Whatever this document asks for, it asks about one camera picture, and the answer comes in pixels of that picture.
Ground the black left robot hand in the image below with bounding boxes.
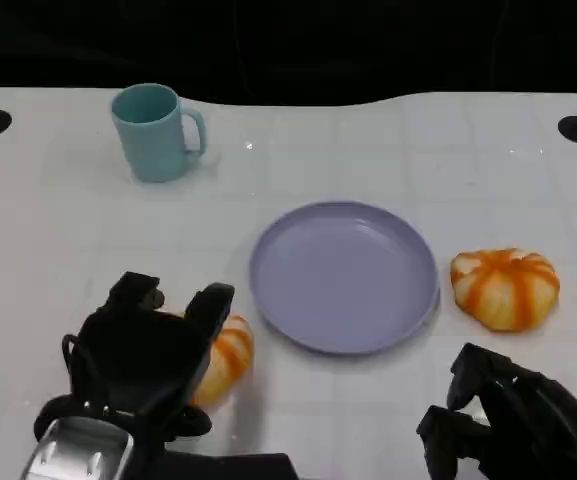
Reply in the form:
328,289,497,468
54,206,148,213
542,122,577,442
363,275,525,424
61,271,237,431

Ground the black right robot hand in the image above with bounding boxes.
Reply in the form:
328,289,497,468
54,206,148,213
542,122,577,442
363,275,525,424
416,342,577,480

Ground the orange white toy bread roll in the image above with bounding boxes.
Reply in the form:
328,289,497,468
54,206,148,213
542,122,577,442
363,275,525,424
160,305,255,407
450,247,562,334

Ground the pale green mug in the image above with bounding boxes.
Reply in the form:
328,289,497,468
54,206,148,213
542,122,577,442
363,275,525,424
111,82,208,183

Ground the lilac plate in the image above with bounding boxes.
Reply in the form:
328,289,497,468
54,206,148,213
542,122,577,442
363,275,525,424
248,200,442,357

